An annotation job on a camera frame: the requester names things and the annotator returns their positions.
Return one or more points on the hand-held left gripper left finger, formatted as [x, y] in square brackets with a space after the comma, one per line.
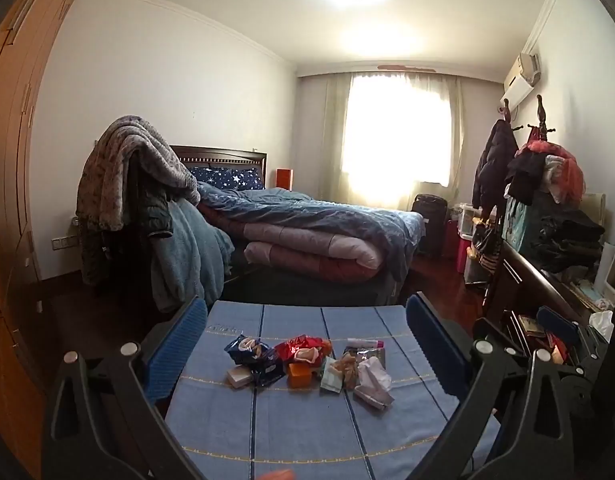
[180, 345]

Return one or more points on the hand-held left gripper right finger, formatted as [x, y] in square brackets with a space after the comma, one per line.
[435, 345]

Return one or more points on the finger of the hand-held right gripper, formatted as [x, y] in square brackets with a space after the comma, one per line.
[557, 324]

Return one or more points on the white tissue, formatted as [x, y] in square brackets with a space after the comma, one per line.
[375, 382]

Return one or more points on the green snack packet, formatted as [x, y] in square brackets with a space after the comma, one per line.
[331, 377]

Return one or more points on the green covered book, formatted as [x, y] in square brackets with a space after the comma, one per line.
[530, 325]

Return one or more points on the white plastic bag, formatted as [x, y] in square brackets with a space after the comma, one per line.
[602, 325]

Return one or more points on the dark wooden dresser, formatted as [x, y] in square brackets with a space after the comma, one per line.
[532, 280]

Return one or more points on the silver foil wrapper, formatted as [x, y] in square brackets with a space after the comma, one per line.
[375, 356]

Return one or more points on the pink capped tube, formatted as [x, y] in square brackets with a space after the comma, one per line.
[363, 343]

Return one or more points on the dark blue snack packet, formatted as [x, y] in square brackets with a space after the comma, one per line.
[252, 357]

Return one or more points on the white upright board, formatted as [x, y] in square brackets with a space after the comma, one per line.
[607, 260]

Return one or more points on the brown crumpled wrapper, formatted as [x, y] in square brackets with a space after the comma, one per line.
[350, 370]

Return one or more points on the light blue fleece blanket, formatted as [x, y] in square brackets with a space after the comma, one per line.
[192, 255]

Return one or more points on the pink storage box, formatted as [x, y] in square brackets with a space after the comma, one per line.
[462, 255]

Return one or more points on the striped hanging bag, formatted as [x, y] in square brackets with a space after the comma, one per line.
[487, 252]

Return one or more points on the teal shopping bag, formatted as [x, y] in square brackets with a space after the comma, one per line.
[520, 225]

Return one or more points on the black suitcase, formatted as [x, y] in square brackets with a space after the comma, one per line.
[430, 225]

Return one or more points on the cream plastic crate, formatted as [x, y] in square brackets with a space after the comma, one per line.
[593, 205]

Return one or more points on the orange small box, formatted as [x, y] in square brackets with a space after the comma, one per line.
[302, 376]

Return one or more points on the dark padded jacket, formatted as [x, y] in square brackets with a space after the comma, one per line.
[152, 210]

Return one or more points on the bed with grey sheet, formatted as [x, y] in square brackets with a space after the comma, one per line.
[307, 292]

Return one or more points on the blue tablecloth table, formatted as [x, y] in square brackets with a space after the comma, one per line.
[297, 425]

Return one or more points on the pink and red quilt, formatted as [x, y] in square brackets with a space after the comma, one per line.
[312, 252]

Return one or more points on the pile of mixed clothes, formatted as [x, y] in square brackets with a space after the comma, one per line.
[552, 167]

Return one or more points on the orange scrap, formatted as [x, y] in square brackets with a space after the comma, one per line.
[277, 475]

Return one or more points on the blue patterned duvet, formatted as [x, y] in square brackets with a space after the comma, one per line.
[327, 215]

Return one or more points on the black hanging jacket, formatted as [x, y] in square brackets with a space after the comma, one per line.
[495, 165]

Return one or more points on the star print pillow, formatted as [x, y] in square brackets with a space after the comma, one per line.
[227, 179]

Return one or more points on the grey fleece blanket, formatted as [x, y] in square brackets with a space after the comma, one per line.
[132, 165]

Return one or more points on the dark wooden headboard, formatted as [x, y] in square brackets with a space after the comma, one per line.
[222, 156]

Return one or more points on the red bedside cabinet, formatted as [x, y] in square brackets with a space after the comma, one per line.
[284, 180]

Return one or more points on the wooden coat rack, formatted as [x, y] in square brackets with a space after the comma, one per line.
[539, 115]

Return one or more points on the wooden wardrobe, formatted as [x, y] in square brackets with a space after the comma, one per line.
[12, 210]

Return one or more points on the cream window curtain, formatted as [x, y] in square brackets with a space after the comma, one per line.
[337, 135]

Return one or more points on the white air conditioner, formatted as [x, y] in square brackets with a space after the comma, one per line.
[520, 82]

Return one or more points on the wall socket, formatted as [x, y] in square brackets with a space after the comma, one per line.
[64, 242]

